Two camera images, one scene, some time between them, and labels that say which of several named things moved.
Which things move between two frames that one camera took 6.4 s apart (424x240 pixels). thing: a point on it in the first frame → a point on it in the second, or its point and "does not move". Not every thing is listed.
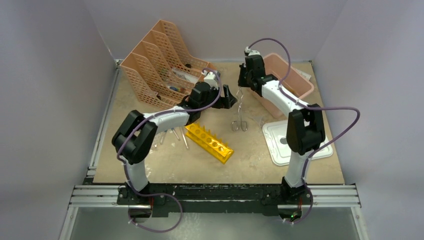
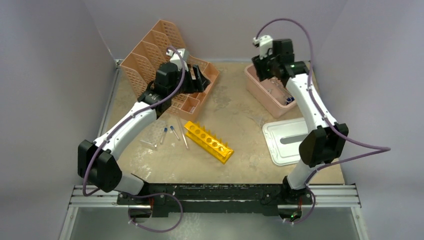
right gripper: (241, 82) → (260, 65)
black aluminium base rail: (218, 198) does not move
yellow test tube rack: (209, 142) does not move
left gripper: (225, 102) → (196, 85)
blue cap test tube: (175, 133) does not move
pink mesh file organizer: (158, 71) does not move
